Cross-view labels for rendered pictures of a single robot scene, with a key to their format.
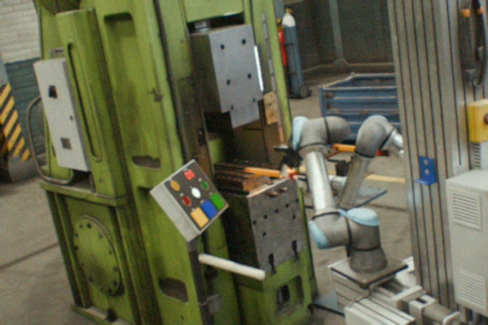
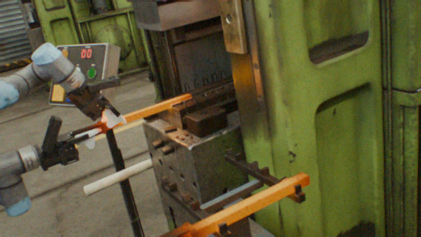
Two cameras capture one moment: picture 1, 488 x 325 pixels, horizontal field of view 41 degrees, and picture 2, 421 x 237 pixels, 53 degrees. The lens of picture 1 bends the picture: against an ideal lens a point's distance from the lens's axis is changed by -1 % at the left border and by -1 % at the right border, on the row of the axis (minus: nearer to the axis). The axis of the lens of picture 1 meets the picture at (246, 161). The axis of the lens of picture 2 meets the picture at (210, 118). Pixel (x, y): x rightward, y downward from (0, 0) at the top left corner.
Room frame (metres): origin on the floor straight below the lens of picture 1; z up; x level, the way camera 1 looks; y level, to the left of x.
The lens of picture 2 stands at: (3.77, -1.44, 1.47)
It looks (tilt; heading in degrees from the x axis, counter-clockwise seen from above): 21 degrees down; 102
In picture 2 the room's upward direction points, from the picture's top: 10 degrees counter-clockwise
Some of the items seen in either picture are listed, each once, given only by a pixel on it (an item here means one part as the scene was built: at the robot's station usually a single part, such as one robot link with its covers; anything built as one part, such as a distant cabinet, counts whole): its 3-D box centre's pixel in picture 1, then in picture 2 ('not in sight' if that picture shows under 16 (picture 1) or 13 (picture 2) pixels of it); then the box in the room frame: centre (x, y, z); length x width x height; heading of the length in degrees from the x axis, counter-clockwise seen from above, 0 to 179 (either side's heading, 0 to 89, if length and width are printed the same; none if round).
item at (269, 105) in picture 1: (269, 108); (233, 24); (3.62, -0.18, 1.27); 0.09 x 0.02 x 0.17; 132
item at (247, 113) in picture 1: (218, 113); (197, 3); (3.47, 0.11, 1.32); 0.42 x 0.20 x 0.10; 42
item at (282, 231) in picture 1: (242, 216); (233, 158); (3.52, 0.07, 0.69); 0.56 x 0.38 x 0.45; 42
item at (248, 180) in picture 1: (229, 175); (214, 95); (3.47, 0.11, 0.96); 0.42 x 0.20 x 0.09; 42
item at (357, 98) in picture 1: (382, 109); not in sight; (7.12, -1.60, 0.36); 1.20 x 0.80 x 0.72; 47
